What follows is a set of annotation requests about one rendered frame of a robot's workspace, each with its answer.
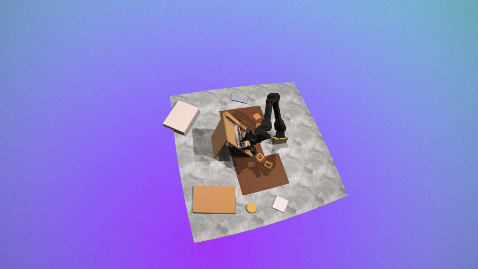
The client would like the grey flat square tile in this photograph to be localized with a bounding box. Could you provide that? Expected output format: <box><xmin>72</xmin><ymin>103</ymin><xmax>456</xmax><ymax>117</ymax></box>
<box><xmin>231</xmin><ymin>94</ymin><xmax>248</xmax><ymax>104</ymax></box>

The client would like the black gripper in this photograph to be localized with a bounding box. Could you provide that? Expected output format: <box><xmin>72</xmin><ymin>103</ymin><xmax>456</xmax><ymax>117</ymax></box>
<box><xmin>240</xmin><ymin>129</ymin><xmax>261</xmax><ymax>155</ymax></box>

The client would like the tan flat rectangular card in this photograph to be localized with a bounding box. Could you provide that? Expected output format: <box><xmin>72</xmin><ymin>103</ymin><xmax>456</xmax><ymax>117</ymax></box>
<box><xmin>193</xmin><ymin>186</ymin><xmax>236</xmax><ymax>213</ymax></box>

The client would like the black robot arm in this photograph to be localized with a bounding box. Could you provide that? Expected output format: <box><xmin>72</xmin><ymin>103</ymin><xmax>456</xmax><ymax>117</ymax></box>
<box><xmin>246</xmin><ymin>93</ymin><xmax>286</xmax><ymax>143</ymax></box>

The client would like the yellow round disc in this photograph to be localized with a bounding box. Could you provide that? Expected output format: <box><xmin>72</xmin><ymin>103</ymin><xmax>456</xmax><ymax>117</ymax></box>
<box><xmin>247</xmin><ymin>203</ymin><xmax>257</xmax><ymax>213</ymax></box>

